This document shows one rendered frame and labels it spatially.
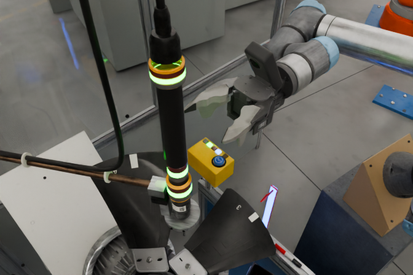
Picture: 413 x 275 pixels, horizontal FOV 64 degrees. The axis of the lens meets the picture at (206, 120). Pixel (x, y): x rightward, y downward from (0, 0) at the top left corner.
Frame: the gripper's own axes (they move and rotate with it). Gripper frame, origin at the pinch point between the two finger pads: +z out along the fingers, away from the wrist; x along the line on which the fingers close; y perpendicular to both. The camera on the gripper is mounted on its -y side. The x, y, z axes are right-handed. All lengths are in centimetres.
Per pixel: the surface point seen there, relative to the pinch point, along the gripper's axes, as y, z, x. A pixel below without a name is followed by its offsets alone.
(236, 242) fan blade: 49, -8, -4
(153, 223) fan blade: 33.7, 9.3, 7.8
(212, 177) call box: 63, -24, 23
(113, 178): 11.8, 14.6, 8.9
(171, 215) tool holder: 20.1, 9.0, 0.1
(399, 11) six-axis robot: 133, -362, 82
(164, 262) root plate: 41.1, 11.7, 1.7
